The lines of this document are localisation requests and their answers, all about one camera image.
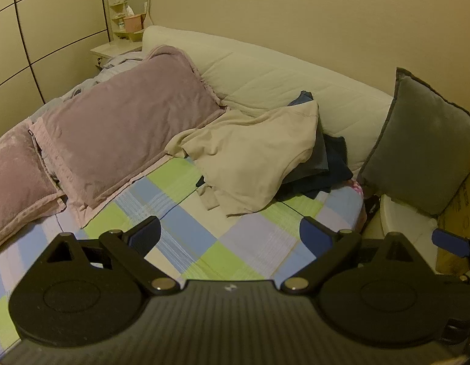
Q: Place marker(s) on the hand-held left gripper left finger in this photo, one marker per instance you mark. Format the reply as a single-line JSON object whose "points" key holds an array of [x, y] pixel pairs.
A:
{"points": [[145, 232]]}

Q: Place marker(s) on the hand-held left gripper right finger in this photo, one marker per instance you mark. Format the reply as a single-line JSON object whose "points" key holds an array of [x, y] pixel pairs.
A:
{"points": [[314, 232]]}

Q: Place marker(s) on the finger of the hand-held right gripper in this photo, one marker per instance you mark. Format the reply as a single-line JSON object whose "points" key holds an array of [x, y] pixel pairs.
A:
{"points": [[449, 241]]}

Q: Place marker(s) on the beige shirt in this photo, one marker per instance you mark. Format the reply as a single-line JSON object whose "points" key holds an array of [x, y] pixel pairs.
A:
{"points": [[250, 159]]}

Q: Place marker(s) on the cardboard box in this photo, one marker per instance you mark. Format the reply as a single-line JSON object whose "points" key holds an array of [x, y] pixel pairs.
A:
{"points": [[463, 213]]}

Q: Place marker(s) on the checked bed sheet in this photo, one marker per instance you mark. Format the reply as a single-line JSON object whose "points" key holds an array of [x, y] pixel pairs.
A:
{"points": [[204, 228]]}

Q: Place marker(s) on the navy garment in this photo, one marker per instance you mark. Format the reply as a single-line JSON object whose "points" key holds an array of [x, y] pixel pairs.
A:
{"points": [[333, 167]]}

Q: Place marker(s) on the grey-blue garment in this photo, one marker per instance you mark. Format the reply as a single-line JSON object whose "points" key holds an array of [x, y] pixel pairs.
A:
{"points": [[320, 152]]}

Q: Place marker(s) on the grey cushion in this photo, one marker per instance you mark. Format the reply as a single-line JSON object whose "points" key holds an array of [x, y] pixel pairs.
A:
{"points": [[417, 140]]}

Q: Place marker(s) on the large mauve pillow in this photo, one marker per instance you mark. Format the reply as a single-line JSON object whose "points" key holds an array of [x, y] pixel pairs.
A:
{"points": [[124, 121]]}

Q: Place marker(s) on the small mauve pillow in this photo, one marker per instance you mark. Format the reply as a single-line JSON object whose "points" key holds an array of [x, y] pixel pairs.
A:
{"points": [[18, 182]]}

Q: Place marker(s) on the beige padded headboard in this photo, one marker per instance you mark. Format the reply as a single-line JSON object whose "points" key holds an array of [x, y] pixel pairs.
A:
{"points": [[265, 72]]}

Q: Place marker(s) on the white nightstand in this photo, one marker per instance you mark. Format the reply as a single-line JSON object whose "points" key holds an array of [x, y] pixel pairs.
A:
{"points": [[113, 49]]}

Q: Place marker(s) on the pink box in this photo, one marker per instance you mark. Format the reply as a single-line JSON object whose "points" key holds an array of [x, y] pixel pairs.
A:
{"points": [[133, 22]]}

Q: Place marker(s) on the cream vanity shelf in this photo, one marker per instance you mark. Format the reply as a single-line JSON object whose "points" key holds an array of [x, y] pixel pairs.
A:
{"points": [[117, 22]]}

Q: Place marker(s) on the cream panelled wardrobe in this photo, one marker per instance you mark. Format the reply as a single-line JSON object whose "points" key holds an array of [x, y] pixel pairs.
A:
{"points": [[48, 26]]}

